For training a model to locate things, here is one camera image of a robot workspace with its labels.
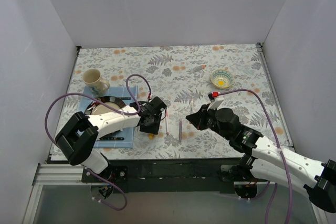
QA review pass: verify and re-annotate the purple marker pen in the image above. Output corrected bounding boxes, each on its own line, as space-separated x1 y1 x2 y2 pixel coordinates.
178 118 183 143

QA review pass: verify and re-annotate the white pink marker pen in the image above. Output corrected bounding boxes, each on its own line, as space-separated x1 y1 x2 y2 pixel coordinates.
165 111 170 135

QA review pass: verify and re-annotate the grey orange marker pen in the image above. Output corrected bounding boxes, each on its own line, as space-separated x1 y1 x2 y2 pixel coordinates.
190 65 206 73

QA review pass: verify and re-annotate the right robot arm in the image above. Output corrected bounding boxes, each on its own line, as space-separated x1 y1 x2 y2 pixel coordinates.
186 104 335 213

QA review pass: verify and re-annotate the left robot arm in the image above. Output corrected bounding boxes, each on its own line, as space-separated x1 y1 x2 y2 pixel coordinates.
55 97 167 182

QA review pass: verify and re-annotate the blue checked cloth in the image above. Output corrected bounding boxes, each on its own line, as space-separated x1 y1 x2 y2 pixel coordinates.
78 87 134 148

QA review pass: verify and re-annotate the yellow patterned bowl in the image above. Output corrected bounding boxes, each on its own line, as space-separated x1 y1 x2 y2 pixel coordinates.
210 69 234 89

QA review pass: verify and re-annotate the floral tablecloth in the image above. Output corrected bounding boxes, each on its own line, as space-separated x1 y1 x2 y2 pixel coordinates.
58 44 292 159

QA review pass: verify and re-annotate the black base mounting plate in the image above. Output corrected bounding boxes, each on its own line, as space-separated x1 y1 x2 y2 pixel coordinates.
81 158 271 195

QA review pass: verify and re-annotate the beige ceramic mug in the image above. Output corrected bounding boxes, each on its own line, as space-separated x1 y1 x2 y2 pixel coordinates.
82 69 110 97

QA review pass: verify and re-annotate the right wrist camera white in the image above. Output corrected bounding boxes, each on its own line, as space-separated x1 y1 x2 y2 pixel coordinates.
208 91 224 110

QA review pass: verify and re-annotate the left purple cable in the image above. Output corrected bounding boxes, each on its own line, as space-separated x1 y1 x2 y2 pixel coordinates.
44 73 153 210

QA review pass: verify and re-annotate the purple cable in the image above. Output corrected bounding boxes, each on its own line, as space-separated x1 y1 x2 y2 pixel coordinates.
44 73 153 210
217 89 293 224
236 182 278 224

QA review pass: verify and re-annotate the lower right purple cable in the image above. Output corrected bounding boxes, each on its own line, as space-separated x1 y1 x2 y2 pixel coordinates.
236 182 278 224

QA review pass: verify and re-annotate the aluminium frame rail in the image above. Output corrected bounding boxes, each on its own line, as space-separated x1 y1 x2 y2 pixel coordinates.
22 163 87 224

